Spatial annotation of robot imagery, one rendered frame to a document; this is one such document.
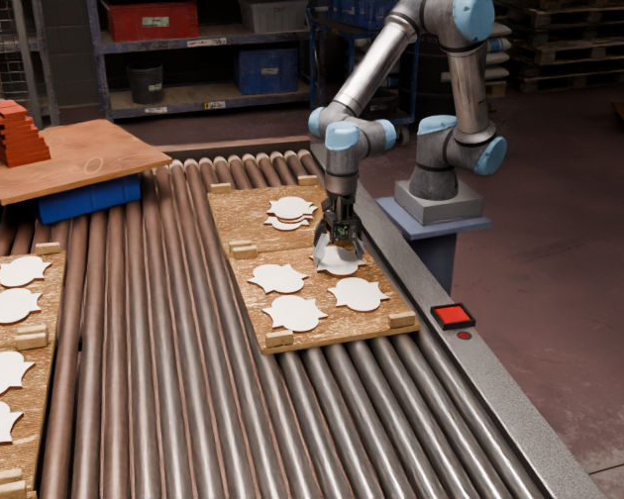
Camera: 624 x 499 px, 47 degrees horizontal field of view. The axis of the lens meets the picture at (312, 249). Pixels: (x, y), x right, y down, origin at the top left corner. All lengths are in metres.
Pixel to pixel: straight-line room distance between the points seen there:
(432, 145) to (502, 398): 0.92
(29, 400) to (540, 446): 0.92
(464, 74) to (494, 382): 0.82
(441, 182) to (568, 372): 1.25
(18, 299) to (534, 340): 2.23
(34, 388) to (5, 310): 0.30
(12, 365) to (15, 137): 0.90
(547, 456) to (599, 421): 1.61
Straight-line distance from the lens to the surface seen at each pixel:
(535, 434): 1.38
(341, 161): 1.62
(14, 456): 1.35
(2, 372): 1.53
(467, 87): 1.94
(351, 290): 1.67
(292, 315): 1.58
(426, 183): 2.18
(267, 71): 6.18
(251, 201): 2.15
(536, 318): 3.45
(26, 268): 1.88
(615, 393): 3.10
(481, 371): 1.50
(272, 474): 1.25
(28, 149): 2.27
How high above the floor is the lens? 1.80
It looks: 28 degrees down
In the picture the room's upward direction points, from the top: straight up
